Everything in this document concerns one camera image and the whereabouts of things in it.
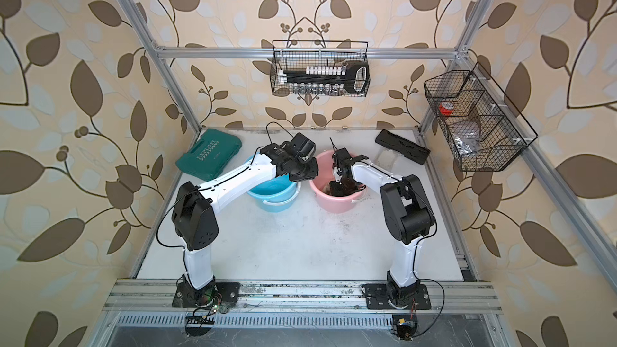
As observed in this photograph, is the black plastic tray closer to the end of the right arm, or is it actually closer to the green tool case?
the end of the right arm

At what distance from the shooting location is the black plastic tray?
1099mm

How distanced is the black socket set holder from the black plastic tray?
1.14 ft

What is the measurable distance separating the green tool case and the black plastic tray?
2.30ft

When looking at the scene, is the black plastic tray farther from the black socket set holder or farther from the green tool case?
the green tool case

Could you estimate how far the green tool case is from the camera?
40.9 inches

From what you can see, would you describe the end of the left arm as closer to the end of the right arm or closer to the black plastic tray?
the end of the right arm

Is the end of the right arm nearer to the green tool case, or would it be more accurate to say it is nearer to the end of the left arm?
the end of the left arm

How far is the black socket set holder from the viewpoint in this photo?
82 centimetres

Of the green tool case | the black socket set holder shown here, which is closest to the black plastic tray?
the black socket set holder

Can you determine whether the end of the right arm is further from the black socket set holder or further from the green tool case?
the green tool case

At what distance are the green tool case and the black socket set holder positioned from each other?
1.46 feet

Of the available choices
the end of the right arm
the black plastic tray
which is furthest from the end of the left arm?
the black plastic tray
